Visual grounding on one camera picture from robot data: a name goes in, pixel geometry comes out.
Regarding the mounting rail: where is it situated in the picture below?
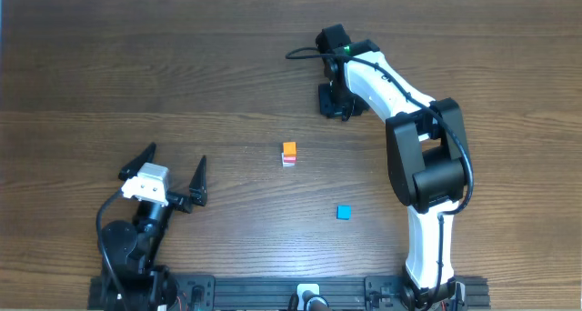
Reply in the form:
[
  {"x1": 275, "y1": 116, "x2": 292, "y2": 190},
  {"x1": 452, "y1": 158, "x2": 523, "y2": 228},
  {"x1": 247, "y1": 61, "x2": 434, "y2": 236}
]
[{"x1": 88, "y1": 274, "x2": 492, "y2": 311}]

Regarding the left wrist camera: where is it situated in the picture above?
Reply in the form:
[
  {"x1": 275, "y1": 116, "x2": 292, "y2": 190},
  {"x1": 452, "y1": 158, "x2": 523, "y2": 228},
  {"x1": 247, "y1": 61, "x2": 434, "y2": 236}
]
[{"x1": 120, "y1": 162, "x2": 172, "y2": 207}]

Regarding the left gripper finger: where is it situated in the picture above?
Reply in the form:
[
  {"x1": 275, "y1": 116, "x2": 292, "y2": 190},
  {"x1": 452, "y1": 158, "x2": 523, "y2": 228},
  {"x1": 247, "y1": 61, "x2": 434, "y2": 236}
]
[
  {"x1": 118, "y1": 142, "x2": 157, "y2": 182},
  {"x1": 188, "y1": 155, "x2": 209, "y2": 207}
]

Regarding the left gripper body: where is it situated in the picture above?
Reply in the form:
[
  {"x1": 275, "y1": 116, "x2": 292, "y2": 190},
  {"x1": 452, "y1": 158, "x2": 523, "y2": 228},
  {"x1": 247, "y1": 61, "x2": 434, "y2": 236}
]
[{"x1": 166, "y1": 190, "x2": 195, "y2": 215}]

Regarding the black cable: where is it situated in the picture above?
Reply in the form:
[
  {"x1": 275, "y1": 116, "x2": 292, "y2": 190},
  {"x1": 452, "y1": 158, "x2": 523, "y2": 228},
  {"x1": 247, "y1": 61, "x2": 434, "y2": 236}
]
[
  {"x1": 285, "y1": 45, "x2": 475, "y2": 303},
  {"x1": 95, "y1": 188, "x2": 133, "y2": 311}
]

